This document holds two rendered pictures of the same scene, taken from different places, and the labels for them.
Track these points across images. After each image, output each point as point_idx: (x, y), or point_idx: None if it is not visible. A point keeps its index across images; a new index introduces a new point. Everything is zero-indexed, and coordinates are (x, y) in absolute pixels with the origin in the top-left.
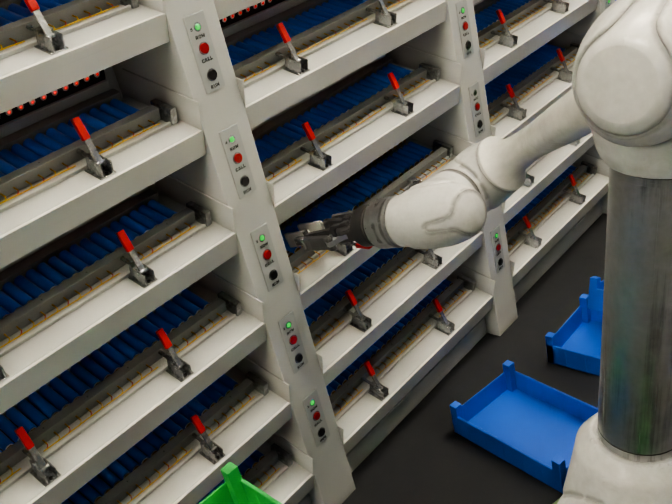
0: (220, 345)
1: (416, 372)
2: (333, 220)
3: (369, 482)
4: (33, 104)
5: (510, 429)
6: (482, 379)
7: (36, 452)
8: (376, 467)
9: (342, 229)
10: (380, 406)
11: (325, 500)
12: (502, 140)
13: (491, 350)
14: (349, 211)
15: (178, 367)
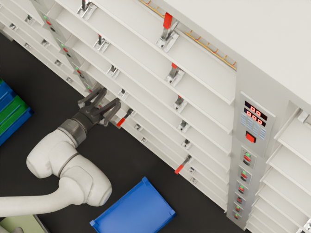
0: (63, 57)
1: (161, 159)
2: (108, 103)
3: (121, 135)
4: None
5: (140, 208)
6: (186, 199)
7: None
8: (131, 139)
9: (84, 108)
10: (137, 139)
11: (103, 114)
12: (65, 190)
13: (213, 209)
14: (113, 112)
15: (43, 41)
